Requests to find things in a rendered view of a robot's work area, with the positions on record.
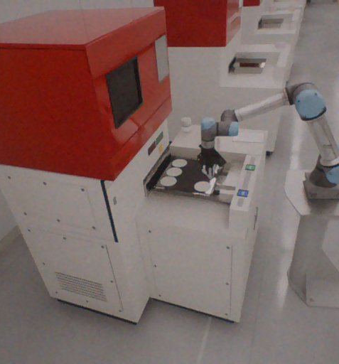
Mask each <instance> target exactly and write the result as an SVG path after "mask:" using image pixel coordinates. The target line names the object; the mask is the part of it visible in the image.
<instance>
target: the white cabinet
mask: <svg viewBox="0 0 339 364"><path fill-rule="evenodd" d="M266 152H267V150H266ZM266 152H265V156H264V159H263V162H262V168H261V171H260V176H259V181H258V186H257V191H256V194H255V198H254V204H253V207H252V209H251V213H250V217H249V222H248V226H247V231H246V235H245V239H244V240H238V239H234V238H233V237H227V236H222V235H215V234H210V233H206V232H200V231H195V230H188V229H184V227H176V226H172V225H164V224H160V223H154V222H149V221H145V220H138V219H136V224H137V227H138V232H139V239H140V245H141V251H142V257H143V261H144V269H145V273H146V280H147V284H148V289H149V296H150V297H153V298H154V300H156V301H159V302H161V303H165V304H170V305H173V306H177V307H181V308H184V309H187V310H189V311H194V312H197V313H200V314H205V315H208V316H213V318H217V319H221V320H224V321H229V322H233V323H234V321H236V322H240V318H241V314H242V307H243V302H244V295H245V291H246V287H247V280H248V276H249V269H250V265H251V261H252V254H253V250H254V244H255V240H256V235H257V228H258V224H259V212H260V205H261V197H262V183H263V175H264V167H265V159H266Z"/></svg>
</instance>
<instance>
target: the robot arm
mask: <svg viewBox="0 0 339 364"><path fill-rule="evenodd" d="M284 105H288V106H291V105H295V108H296V111H297V112H298V115H299V117H300V118H301V119H302V120H303V121H305V122H306V123H307V126H308V128H309V131H310V133H311V134H312V136H313V139H314V141H315V143H316V146H317V148H318V151H319V155H318V160H317V163H316V167H315V168H314V170H312V172H311V173H310V175H309V180H310V182H311V183H312V184H314V185H316V186H319V187H321V188H333V187H335V186H337V184H339V144H337V142H335V139H334V136H333V133H332V131H331V128H330V125H329V123H328V120H327V118H325V112H326V111H327V108H326V105H325V100H324V97H323V96H322V94H321V93H320V92H319V90H318V88H317V87H316V86H315V85H314V84H313V83H311V82H299V83H295V84H292V85H289V87H285V88H284V89H283V90H282V91H281V92H277V93H274V95H271V96H268V97H265V98H262V99H260V100H256V101H254V102H252V103H251V104H248V105H245V106H242V107H239V108H236V109H233V110H231V109H226V110H225V111H224V112H223V113H222V114H221V117H220V122H216V121H215V119H214V118H212V117H205V118H203V119H202V120H201V128H200V129H201V144H200V145H199V147H201V153H200V154H199V155H197V163H198V164H201V165H205V169H203V173H204V174H206V175H207V176H208V178H209V179H211V178H212V176H213V174H215V170H216V168H217V165H218V166H219V167H220V168H221V166H223V165H225V163H226V160H224V159H223V158H222V157H221V155H220V154H219V153H218V151H217V150H216V149H215V137H233V136H237V135H238V127H239V122H242V121H244V120H246V119H251V118H253V117H256V116H259V114H263V113H265V112H269V111H272V110H274V109H278V108H280V107H282V106H284ZM198 158H199V161H198Z"/></svg>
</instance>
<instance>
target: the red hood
mask: <svg viewBox="0 0 339 364"><path fill-rule="evenodd" d="M165 16H166V12H165V11H164V7H163V6H151V7H132V8H112V9H73V10H65V9H53V10H48V11H43V12H40V13H36V14H32V15H30V16H24V17H21V18H16V20H15V19H13V20H10V21H7V22H5V23H2V22H1V23H0V164H4V165H10V166H20V167H25V168H33V169H35V170H39V171H49V172H53V173H63V174H69V175H74V176H83V177H88V178H97V179H102V180H107V181H114V180H115V179H116V177H117V176H119V175H120V173H121V172H122V171H123V170H124V169H125V168H126V167H127V164H128V163H129V162H130V161H131V160H132V159H133V158H134V157H135V156H136V155H137V154H138V153H139V150H140V149H141V148H142V147H143V145H144V144H145V143H146V142H147V141H148V140H149V139H150V137H152V135H153V134H154V132H155V131H156V130H157V129H158V128H159V127H160V126H161V124H162V123H163V121H164V120H165V118H167V117H168V116H169V115H170V113H172V111H173V107H172V97H171V79H170V69H169V59H168V41H167V30H166V21H165Z"/></svg>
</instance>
